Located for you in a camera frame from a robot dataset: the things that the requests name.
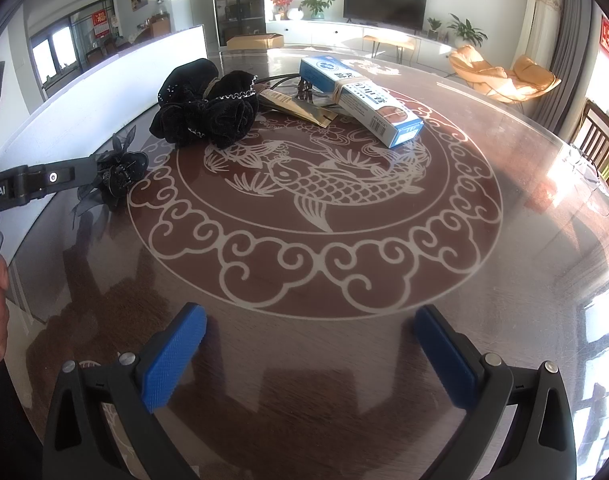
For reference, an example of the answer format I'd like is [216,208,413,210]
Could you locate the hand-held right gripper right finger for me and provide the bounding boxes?
[415,304,578,480]

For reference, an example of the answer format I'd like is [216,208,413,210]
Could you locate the black flower hair clip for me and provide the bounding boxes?
[69,127,150,231]

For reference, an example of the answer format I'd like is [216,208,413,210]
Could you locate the long white cardboard box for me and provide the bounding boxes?
[0,26,208,281]

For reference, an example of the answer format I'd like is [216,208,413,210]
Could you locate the white television console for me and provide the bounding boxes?
[264,19,458,66]

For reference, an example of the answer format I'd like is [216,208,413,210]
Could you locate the clear plastic item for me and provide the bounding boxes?
[567,147,609,216]

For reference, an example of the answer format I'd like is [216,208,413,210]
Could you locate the red flower plant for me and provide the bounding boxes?
[270,0,298,21]

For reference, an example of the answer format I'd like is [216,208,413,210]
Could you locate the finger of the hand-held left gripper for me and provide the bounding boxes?
[22,151,135,200]

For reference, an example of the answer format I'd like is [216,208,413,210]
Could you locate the brown cardboard floor box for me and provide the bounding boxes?
[226,33,285,52]

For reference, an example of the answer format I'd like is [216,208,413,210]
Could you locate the wooden slatted chair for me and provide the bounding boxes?
[569,99,609,196]

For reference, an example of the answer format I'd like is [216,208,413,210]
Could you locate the black flat television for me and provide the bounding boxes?
[343,0,428,28]

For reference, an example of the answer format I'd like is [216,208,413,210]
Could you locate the green potted plant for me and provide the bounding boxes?
[299,0,335,21]

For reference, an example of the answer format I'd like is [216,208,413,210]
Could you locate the large leafy potted plant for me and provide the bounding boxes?
[447,13,488,48]

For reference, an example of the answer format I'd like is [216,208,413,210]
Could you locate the black scrunchie beaded trim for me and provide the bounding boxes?
[151,71,261,150]

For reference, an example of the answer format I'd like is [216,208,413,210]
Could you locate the orange lounge chair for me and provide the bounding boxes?
[449,44,562,106]

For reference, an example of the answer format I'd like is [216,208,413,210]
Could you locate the black velvet scrunchie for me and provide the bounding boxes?
[157,57,220,111]

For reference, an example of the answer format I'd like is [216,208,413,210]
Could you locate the dark glass display cabinet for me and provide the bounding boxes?
[210,0,266,47]

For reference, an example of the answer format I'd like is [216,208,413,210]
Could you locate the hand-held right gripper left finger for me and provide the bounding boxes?
[42,301,208,480]

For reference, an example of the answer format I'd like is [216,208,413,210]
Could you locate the blue and white carton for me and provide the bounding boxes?
[299,55,425,149]

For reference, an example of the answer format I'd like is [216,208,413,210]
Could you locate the cloth-covered standing air conditioner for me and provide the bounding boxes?
[512,0,565,76]

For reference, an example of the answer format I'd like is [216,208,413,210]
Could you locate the grey curtain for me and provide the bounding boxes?
[535,0,598,136]

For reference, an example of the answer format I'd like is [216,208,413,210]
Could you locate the wooden dining furniture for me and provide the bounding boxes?
[84,15,172,66]

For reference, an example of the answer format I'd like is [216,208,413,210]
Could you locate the wooden bench hairpin legs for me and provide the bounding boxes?
[363,34,416,61]

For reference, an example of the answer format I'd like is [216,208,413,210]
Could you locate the brown patterned glass desktop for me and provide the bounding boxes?
[4,42,609,480]

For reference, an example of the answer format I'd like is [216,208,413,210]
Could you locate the tan paper packet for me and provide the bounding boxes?
[257,87,341,128]

